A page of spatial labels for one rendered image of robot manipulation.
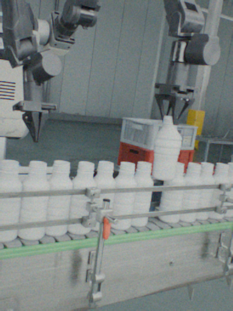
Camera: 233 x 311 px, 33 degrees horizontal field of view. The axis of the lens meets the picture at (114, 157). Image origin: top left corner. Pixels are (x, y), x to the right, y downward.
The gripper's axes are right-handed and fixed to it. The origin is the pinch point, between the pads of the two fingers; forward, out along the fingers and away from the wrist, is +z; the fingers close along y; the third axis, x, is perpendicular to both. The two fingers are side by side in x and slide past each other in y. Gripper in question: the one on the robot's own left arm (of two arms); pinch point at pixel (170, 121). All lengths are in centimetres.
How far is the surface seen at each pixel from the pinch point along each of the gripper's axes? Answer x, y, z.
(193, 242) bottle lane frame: -11.3, -4.8, 32.6
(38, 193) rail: 36.2, -3.1, 17.3
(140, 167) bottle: 7.4, 0.3, 12.6
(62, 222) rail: 29.9, -3.1, 24.1
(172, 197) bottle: -3.9, -1.2, 20.5
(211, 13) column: -735, 697, -244
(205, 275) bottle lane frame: -19.0, -4.8, 43.7
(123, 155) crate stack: -142, 205, 50
